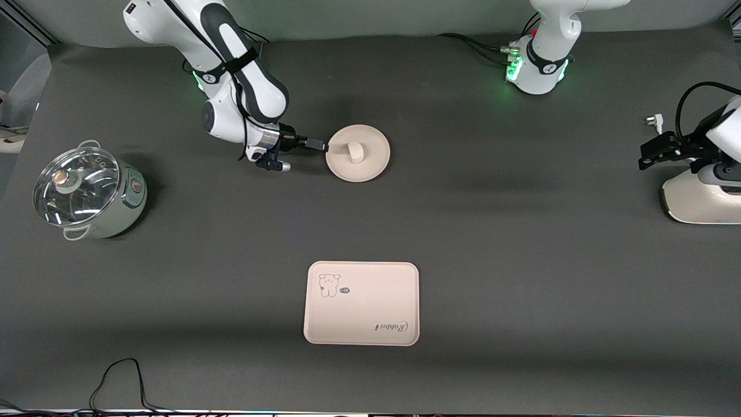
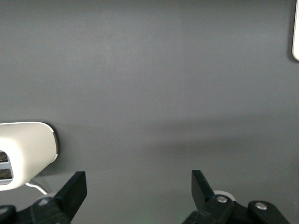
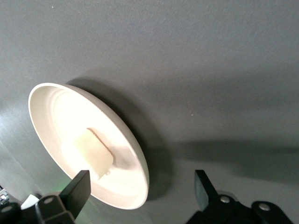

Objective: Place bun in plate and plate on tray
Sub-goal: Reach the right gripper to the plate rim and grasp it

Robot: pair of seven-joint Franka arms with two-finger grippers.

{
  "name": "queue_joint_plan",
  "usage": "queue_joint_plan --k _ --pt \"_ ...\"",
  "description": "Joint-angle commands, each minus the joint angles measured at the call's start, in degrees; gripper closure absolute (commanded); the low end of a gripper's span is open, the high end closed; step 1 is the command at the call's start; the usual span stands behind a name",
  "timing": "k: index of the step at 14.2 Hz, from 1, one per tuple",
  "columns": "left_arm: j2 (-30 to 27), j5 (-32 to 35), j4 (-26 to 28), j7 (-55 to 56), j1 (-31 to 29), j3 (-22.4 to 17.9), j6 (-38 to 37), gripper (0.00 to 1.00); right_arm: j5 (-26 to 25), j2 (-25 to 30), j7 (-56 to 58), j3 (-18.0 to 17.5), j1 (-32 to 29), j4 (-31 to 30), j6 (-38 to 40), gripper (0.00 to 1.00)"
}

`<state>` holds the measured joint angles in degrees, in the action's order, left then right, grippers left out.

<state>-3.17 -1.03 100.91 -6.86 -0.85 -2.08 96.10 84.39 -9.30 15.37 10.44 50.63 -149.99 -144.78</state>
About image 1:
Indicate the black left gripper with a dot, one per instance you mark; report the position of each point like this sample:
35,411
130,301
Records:
678,148

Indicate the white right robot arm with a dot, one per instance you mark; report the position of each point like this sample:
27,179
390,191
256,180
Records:
260,87

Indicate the white steamed bun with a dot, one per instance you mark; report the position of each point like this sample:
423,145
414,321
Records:
355,152

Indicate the pale green electric pot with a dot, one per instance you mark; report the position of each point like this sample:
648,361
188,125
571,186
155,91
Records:
130,202

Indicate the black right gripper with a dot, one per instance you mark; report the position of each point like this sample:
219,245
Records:
288,141

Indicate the cream tray with rabbit print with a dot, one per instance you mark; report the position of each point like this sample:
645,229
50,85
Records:
362,307

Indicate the round cream plate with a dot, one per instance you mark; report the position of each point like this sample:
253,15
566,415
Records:
370,168

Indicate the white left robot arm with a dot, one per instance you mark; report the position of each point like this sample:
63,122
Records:
544,63

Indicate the glass pot lid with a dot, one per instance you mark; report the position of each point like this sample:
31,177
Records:
87,197

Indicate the cream toaster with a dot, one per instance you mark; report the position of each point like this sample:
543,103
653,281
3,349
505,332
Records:
689,200

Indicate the aluminium frame bar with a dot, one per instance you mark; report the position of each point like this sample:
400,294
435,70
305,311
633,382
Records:
35,23

